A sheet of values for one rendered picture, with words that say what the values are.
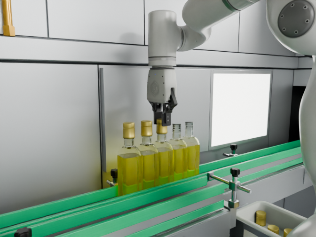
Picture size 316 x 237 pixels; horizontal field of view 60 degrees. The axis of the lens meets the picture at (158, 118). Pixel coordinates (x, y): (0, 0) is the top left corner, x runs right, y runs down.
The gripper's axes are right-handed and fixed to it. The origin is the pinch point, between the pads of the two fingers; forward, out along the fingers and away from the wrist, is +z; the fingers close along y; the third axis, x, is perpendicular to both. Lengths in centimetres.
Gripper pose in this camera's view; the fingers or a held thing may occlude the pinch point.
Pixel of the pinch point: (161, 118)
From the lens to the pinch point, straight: 85.0
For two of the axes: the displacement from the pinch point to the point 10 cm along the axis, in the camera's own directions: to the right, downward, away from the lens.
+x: 8.1, -0.9, 5.8
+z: 0.0, 9.9, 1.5
